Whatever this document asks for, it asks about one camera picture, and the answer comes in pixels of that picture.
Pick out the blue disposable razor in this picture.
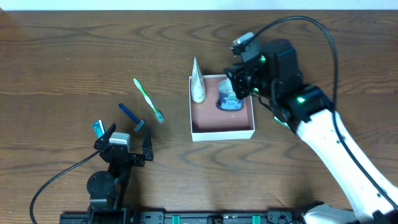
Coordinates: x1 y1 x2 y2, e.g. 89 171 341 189
118 103 145 132

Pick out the clear foam soap pump bottle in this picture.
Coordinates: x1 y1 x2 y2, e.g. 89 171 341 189
216 78 243 111

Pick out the green white toothbrush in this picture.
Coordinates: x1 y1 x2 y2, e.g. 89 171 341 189
133 78 164 123

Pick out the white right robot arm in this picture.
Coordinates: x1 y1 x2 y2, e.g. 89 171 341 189
224 37 397 223

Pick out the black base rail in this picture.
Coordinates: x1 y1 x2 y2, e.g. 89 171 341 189
59 210 303 224

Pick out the teal small packet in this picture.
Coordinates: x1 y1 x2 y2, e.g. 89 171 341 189
91 119 105 138

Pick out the green Dettol soap box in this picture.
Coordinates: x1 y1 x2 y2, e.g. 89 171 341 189
274 116 290 129

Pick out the white Pantene tube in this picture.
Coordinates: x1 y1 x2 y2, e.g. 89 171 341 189
190 57 206 103

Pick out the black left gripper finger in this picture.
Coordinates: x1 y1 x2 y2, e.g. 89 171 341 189
142 128 154 161
94 123 116 150

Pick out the white box with pink interior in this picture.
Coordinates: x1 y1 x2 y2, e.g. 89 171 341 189
190 75 256 142

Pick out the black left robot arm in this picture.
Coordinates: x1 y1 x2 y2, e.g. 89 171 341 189
86 124 154 210

